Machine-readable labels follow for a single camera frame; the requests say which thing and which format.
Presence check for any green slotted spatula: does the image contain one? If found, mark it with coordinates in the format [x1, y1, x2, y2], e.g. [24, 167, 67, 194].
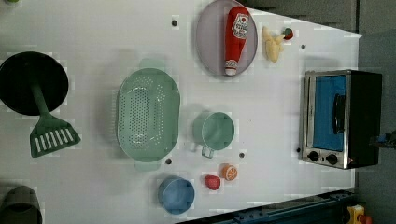
[28, 72, 81, 158]

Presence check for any yellow plush banana bunch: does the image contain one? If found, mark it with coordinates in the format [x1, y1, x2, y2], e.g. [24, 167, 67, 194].
[262, 27, 285, 63]

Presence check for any grey round plate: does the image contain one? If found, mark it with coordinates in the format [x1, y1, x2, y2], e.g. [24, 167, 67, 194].
[195, 0, 258, 76]

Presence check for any orange toy slice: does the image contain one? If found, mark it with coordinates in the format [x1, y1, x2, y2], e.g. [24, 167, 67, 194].
[220, 164, 238, 181]

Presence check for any black round pan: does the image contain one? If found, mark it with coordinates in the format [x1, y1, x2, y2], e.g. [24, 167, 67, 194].
[0, 51, 69, 116]

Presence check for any red toy strawberry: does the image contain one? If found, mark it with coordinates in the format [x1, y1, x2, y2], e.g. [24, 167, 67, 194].
[205, 175, 221, 190]

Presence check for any red plush ketchup bottle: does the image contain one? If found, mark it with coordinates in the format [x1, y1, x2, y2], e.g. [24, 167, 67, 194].
[224, 7, 250, 76]

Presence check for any green plastic colander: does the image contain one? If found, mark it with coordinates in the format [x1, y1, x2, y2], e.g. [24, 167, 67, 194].
[116, 59, 180, 172]

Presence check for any grey cup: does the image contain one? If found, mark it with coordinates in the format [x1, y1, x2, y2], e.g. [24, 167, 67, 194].
[0, 186, 43, 224]

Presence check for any green plastic mug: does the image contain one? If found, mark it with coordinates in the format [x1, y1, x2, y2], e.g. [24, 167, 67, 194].
[192, 111, 234, 159]

